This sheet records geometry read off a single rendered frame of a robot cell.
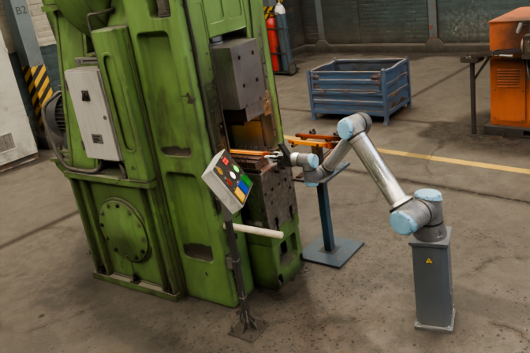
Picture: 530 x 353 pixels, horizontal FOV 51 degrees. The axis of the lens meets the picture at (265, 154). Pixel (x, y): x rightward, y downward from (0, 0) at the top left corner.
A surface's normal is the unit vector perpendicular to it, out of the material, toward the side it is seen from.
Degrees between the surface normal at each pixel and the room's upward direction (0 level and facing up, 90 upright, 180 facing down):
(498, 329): 0
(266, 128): 90
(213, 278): 90
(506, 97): 90
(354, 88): 89
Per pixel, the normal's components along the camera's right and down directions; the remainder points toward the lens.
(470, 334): -0.15, -0.93
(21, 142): 0.73, 0.13
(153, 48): -0.55, 0.34
